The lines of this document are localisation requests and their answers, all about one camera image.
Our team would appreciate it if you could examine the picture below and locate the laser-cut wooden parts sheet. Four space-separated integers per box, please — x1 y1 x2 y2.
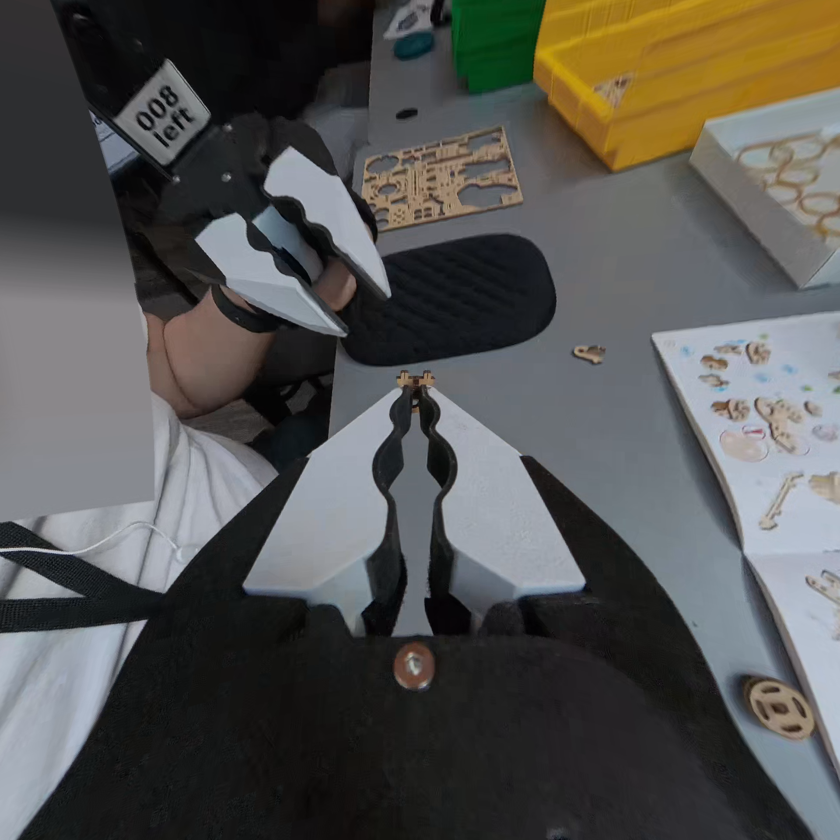
360 126 525 232

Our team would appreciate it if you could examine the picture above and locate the open instruction booklet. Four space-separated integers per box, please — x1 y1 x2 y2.
651 311 840 775

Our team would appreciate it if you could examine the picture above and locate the small notched wooden part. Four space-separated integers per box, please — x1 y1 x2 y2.
397 369 435 413

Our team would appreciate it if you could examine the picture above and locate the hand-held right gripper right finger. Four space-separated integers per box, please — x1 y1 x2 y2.
425 386 586 636

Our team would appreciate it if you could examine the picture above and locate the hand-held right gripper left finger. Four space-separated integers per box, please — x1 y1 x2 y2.
243 386 406 637

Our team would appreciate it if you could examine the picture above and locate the person's left forearm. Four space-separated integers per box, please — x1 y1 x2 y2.
146 287 278 422

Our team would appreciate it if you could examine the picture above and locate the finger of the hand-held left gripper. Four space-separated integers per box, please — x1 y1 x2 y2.
264 146 392 301
195 211 349 338

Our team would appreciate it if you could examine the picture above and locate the green plastic bin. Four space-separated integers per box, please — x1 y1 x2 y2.
451 0 547 94

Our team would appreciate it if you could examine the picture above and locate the black webbing strap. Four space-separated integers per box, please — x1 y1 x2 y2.
0 521 165 634

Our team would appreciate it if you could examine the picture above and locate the thin white cord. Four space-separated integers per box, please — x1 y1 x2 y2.
20 520 191 560

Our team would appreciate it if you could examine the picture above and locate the yellow plastic bin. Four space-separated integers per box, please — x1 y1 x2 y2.
533 0 840 173

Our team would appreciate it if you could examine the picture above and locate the white printed paper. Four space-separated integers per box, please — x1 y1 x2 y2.
382 0 437 40

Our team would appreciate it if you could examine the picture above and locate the white cardboard box tray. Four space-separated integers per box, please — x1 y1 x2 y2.
689 88 840 290

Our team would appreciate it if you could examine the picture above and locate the person's white shirt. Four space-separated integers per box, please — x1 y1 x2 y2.
0 394 280 837

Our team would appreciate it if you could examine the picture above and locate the round wooden wheel part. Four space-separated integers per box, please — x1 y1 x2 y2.
743 676 816 742

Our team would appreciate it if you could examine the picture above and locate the grey desk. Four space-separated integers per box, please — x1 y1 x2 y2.
328 0 840 840

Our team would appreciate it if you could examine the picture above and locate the person's left hand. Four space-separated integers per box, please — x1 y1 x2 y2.
312 262 359 313

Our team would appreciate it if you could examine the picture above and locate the wooden ring parts sheet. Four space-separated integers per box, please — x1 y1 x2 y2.
734 131 840 240

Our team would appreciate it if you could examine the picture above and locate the black quilted pad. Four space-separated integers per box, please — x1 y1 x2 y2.
340 234 558 367

